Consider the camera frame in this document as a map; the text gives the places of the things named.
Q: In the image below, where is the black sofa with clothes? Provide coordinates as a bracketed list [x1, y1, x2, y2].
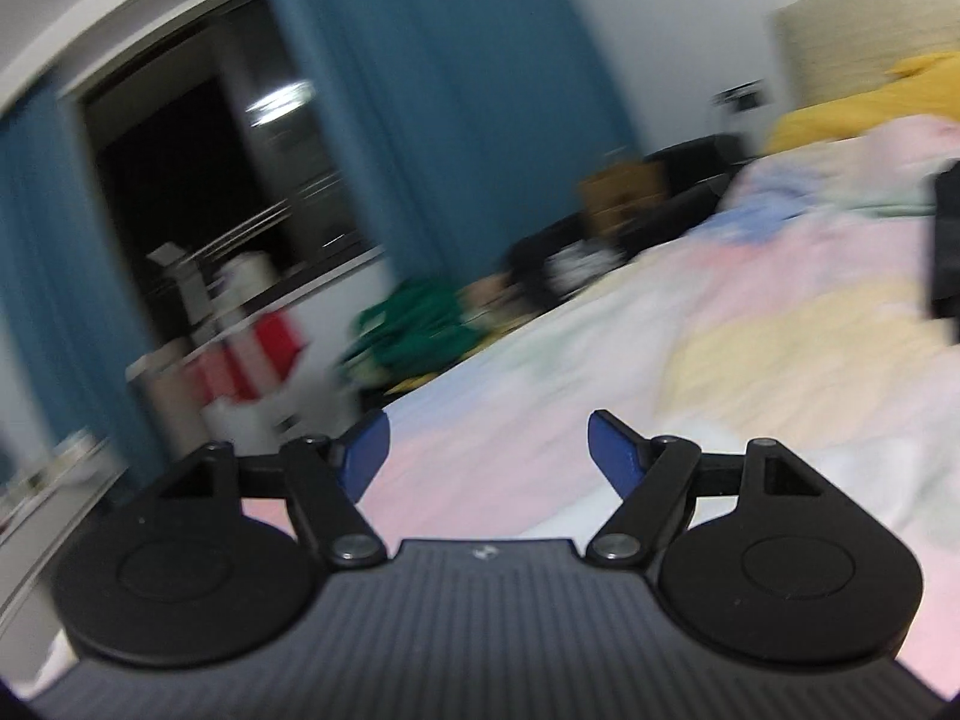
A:
[460, 133, 750, 314]

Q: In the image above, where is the red cloth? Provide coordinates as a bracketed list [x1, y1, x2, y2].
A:
[184, 310, 309, 405]

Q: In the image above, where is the green garment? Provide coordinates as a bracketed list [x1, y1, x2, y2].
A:
[340, 278, 485, 383]

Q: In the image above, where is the pastel rainbow bed sheet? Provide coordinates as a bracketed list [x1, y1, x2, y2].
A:
[361, 115, 958, 694]

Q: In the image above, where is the brown cardboard box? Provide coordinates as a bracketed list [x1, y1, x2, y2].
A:
[578, 160, 665, 239]

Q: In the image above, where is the blue curtain left panel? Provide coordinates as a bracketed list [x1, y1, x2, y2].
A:
[2, 78, 169, 488]

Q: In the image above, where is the blue curtain panel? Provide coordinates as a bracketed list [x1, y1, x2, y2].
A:
[2, 78, 169, 488]
[268, 0, 640, 284]

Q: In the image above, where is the black garment on bed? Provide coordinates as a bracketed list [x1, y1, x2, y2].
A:
[929, 163, 960, 341]

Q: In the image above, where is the blue curtain right panel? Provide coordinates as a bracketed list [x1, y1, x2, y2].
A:
[268, 0, 640, 284]

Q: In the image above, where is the beige quilted headboard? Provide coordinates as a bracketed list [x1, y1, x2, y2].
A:
[775, 0, 958, 107]

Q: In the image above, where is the wall power socket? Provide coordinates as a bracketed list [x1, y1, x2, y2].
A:
[713, 80, 768, 115]

